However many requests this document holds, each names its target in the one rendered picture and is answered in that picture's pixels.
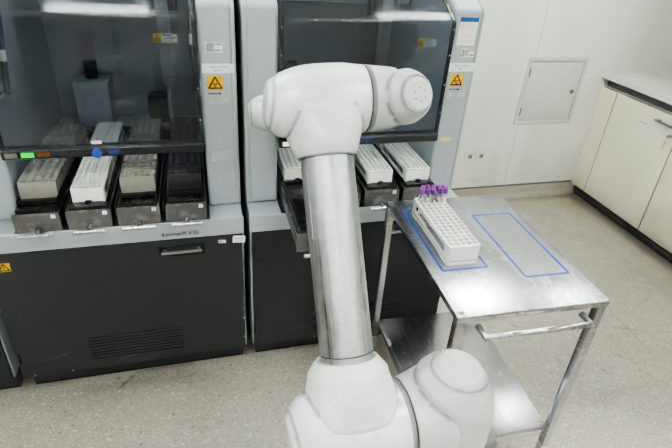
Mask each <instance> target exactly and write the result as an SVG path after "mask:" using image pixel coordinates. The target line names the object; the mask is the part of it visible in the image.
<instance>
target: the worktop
mask: <svg viewBox="0 0 672 448"><path fill-rule="evenodd" d="M602 77H603V78H605V79H608V80H610V81H613V82H615V83H618V84H620V85H623V86H625V87H628V88H630V89H632V90H635V91H637V92H640V93H642V94H645V95H647V96H650V97H652V98H655V99H657V100H660V101H662V102H665V103H667V104H670V105H672V72H668V73H603V75H602Z"/></svg>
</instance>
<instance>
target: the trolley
mask: <svg viewBox="0 0 672 448"><path fill-rule="evenodd" d="M445 201H446V202H447V204H448V205H449V206H450V207H451V209H452V210H453V211H454V212H455V213H456V215H457V216H458V217H459V218H460V220H461V221H462V222H463V223H464V225H465V226H466V227H467V228H468V229H469V231H470V232H471V233H472V234H473V236H474V237H475V238H476V239H477V241H478V242H479V243H480V244H481V247H480V251H479V255H478V259H477V263H474V264H462V265H451V266H447V265H445V264H444V262H443V261H442V259H441V258H440V256H439V253H438V252H437V250H436V249H435V247H434V246H433V244H432V243H431V241H430V240H429V238H428V237H427V235H426V234H425V232H424V231H423V229H422V228H421V226H420V225H419V223H418V222H417V221H416V220H415V218H414V217H413V215H412V209H413V203H414V200H401V201H386V214H385V222H384V229H383V237H382V245H381V253H380V261H379V268H378V276H377V284H376V292H375V300H374V307H373V315H372V323H371V332H372V342H373V351H374V352H376V353H377V354H378V351H377V349H376V342H377V334H378V327H379V329H380V331H381V334H382V336H383V339H384V341H385V344H386V346H387V349H388V351H389V353H390V356H391V358H392V361H393V363H394V366H395V368H396V370H397V373H398V375H399V374H401V373H402V372H404V371H406V370H408V369H410V368H411V367H413V366H415V365H417V364H418V363H419V361H420V360H421V359H422V358H423V357H425V356H427V355H428V354H430V353H432V352H435V351H437V350H441V349H457V350H461V351H464V352H466V353H468V354H470V355H472V356H473V357H474V358H476V359H477V360H478V361H479V362H480V364H481V365H482V367H483V368H484V370H485V372H486V374H487V376H488V379H489V381H490V382H491V384H492V389H493V394H494V415H493V420H492V425H491V428H490V432H489V433H493V434H494V435H495V436H496V438H498V437H503V436H509V435H515V434H520V433H526V432H532V431H537V430H542V431H541V433H540V436H539V438H538V441H537V443H536V446H535V448H547V446H548V444H549V441H550V439H551V437H552V434H553V432H554V430H555V427H556V425H557V423H558V420H559V418H560V415H561V413H562V411H563V408H564V406H565V404H566V401H567V399H568V396H569V394H570V392H571V389H572V387H573V385H574V382H575V380H576V378H577V375H578V373H579V370H580V368H581V366H582V363H583V361H584V359H585V356H586V354H587V352H588V349H589V347H590V344H591V342H592V340H593V337H594V335H595V333H596V330H597V328H598V325H599V323H600V321H601V318H602V316H603V314H604V311H605V309H606V307H607V306H609V303H610V300H609V299H608V298H607V297H606V296H605V295H604V294H603V293H602V292H601V291H600V290H599V289H598V288H596V287H595V286H594V285H593V284H592V283H591V282H590V281H589V280H588V279H587V278H586V277H585V276H584V275H583V274H582V273H581V272H580V271H579V270H578V269H577V268H576V267H575V266H574V265H573V264H572V263H571V262H570V261H569V260H568V259H567V258H565V257H564V256H563V255H562V254H561V253H560V252H559V251H558V250H557V249H556V248H555V247H554V246H553V245H552V244H551V243H550V242H549V241H548V240H547V239H546V238H545V237H544V236H543V235H542V234H541V233H540V232H539V231H538V230H537V229H535V228H534V227H533V226H532V225H531V224H530V223H529V222H528V221H527V220H526V219H525V218H524V217H523V216H522V215H521V214H520V213H519V212H518V211H517V210H516V209H515V208H514V207H513V206H512V205H511V204H510V203H509V202H508V201H507V200H505V199H504V198H503V197H502V196H501V195H488V196H470V197H453V198H446V200H445ZM393 219H394V221H395V222H396V224H397V226H398V227H399V229H400V230H401V232H402V234H403V235H404V237H405V239H406V240H407V242H408V244H409V245H410V247H411V249H412V250H413V252H414V254H415V255H416V257H417V259H418V260H419V262H420V264H421V265H422V267H423V269H424V270H425V272H426V274H427V275H428V277H429V279H430V280H431V282H432V284H433V285H434V287H435V289H436V290H437V292H438V294H439V295H440V297H441V298H442V300H443V302H444V303H445V305H446V307H447V308H448V310H449V312H444V313H435V314H426V315H417V316H408V317H399V318H390V319H381V320H380V313H381V305H382V298H383V291H384V284H385V276H386V269H387V262H388V255H389V247H390V240H391V233H392V226H393ZM589 308H591V309H590V312H589V314H588V316H587V315H586V313H585V312H584V311H581V312H580V313H579V315H578V316H579V317H580V318H581V319H582V320H583V321H584V323H576V324H568V325H560V326H552V327H544V328H536V329H528V330H520V331H512V332H504V333H496V334H488V335H487V334H486V332H485V330H484V328H483V327H482V325H481V324H479V322H478V321H487V320H495V319H504V318H512V317H521V316H529V315H538V314H546V313H555V312H563V311H572V310H580V309H589ZM575 329H582V332H581V334H580V337H579V339H578V342H577V344H576V347H575V349H574V352H573V354H572V356H571V359H570V361H569V364H568V366H567V369H566V371H565V374H564V376H563V379H562V381H561V384H560V386H559V389H558V391H557V394H556V396H555V399H554V401H553V404H552V406H551V408H550V411H549V413H548V416H547V418H546V421H545V422H544V421H543V419H542V418H541V416H540V415H539V413H538V412H537V410H536V409H535V407H534V405H533V404H532V402H531V401H530V399H529V398H528V396H527V395H526V393H525V392H524V390H523V389H522V387H521V386H520V384H519V383H518V381H517V380H516V378H515V377H514V375H513V374H512V372H511V371H510V369H509V368H508V366H507V364H506V363H505V361H504V360H503V358H502V357H501V355H500V354H499V352H498V351H497V349H496V348H495V346H494V345H493V343H492V342H491V340H497V339H505V338H513V337H521V336H528V335H536V334H544V333H552V332H560V331H568V330H575Z"/></svg>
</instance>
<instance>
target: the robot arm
mask: <svg viewBox="0 0 672 448"><path fill-rule="evenodd" d="M431 101H432V89H431V84H430V82H429V80H428V79H427V78H426V77H425V76H424V75H423V74H421V73H420V72H418V71H416V70H413V69H410V68H403V69H398V70H397V69H396V68H394V67H387V66H378V65H367V64H351V63H315V64H305V65H299V66H295V67H292V68H289V69H286V70H283V71H281V72H279V73H278V74H277V75H275V76H273V77H272V78H270V79H268V80H267V81H266V83H265V86H264V93H263V94H262V95H259V96H257V97H254V98H253V99H251V101H250V102H249V103H248V117H249V122H250V123H251V124H252V125H253V126H254V127H256V128H258V129H262V130H269V131H271V132H272V133H273V134H274V135H276V136H277V137H280V138H286V139H287V142H288V144H289V146H290V148H291V151H292V153H293V155H294V156H295V158H296V159H297V160H298V161H301V172H302V182H303V192H304V203H305V213H306V224H307V234H308V242H309V248H310V259H311V269H312V280H313V290H314V301H315V311H316V321H317V332H318V342H319V353H320V356H319V357H317V358H316V359H315V361H314V362H313V364H312V365H311V367H310V368H309V370H308V372H307V381H306V386H305V393H304V394H302V395H298V396H296V397H295V398H294V399H293V401H292V402H291V404H290V405H289V407H288V410H287V414H286V416H285V419H284V428H285V434H286V439H287V444H288V448H495V447H496V446H497V444H498V443H497V441H496V440H497V438H496V436H495V435H494V434H493V433H489V432H490V428H491V425H492V420H493V415H494V394H493V389H492V384H491V382H490V381H489V379H488V376H487V374H486V372H485V370H484V368H483V367H482V365H481V364H480V362H479V361H478V360H477V359H476V358H474V357H473V356H472V355H470V354H468V353H466V352H464V351H461V350H457V349H441V350H437V351H435V352H432V353H430V354H428V355H427V356H425V357H423V358H422V359H421V360H420V361H419V363H418V364H417V365H415V366H413V367H411V368H410V369H408V370H406V371H404V372H402V373H401V374H399V375H397V376H395V377H393V378H392V377H391V375H390V372H389V369H388V365H387V363H386V362H385V361H384V360H383V359H382V358H381V357H380V356H379V355H378V354H377V353H376V352H374V351H373V342H372V332H371V322H370V313H369V303H368V293H367V283H366V273H365V263H364V254H363V244H362V234H361V224H360V214H359V205H358V195H357V185H356V175H355V165H354V155H355V154H356V152H357V150H358V148H359V143H360V138H361V134H362V133H365V132H373V131H379V130H384V129H388V128H393V127H396V126H400V125H408V124H412V123H415V122H416V121H418V120H419V119H421V118H422V117H423V116H424V115H425V114H426V113H427V112H428V110H429V108H430V107H431Z"/></svg>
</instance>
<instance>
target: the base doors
mask: <svg viewBox="0 0 672 448"><path fill-rule="evenodd" d="M638 119H640V120H642V121H644V122H646V123H648V127H647V126H645V125H643V124H641V123H639V122H637V120H638ZM654 119H657V120H659V119H661V120H662V121H661V122H664V123H666V124H668V125H670V126H672V115H671V114H669V113H667V112H664V111H662V110H660V109H657V108H655V107H653V106H650V105H648V104H646V103H643V102H641V101H638V100H636V99H634V98H631V97H629V96H627V95H624V94H622V93H619V92H617V91H614V90H612V89H610V88H607V87H605V86H602V87H601V90H600V93H599V96H598V100H597V103H596V106H595V109H594V112H593V115H592V118H591V121H590V124H589V127H588V130H587V133H586V136H585V139H584V142H583V146H582V149H581V152H580V155H579V158H578V161H577V164H576V167H575V170H574V173H573V176H572V179H571V183H573V184H574V185H576V186H577V187H579V188H580V189H581V190H583V191H584V192H586V193H587V194H589V195H590V196H591V197H593V198H594V199H596V200H597V201H598V202H600V203H601V204H603V205H604V206H605V207H607V208H608V209H610V210H611V211H612V212H614V213H615V214H617V215H618V216H619V217H621V218H622V219H624V220H625V221H626V222H628V223H629V224H631V225H632V226H633V227H635V228H636V229H638V230H639V231H640V232H642V233H643V234H645V235H646V236H648V237H649V238H650V239H652V240H653V241H655V242H656V243H657V244H659V245H660V246H662V247H663V248H665V249H666V250H667V251H669V252H670V253H672V138H670V137H669V138H668V139H666V136H667V135H672V129H671V128H669V127H667V126H665V125H663V124H660V123H658V122H656V121H654ZM664 140H665V141H666V144H665V145H664V147H663V149H662V150H661V149H660V148H661V146H662V144H663V142H664Z"/></svg>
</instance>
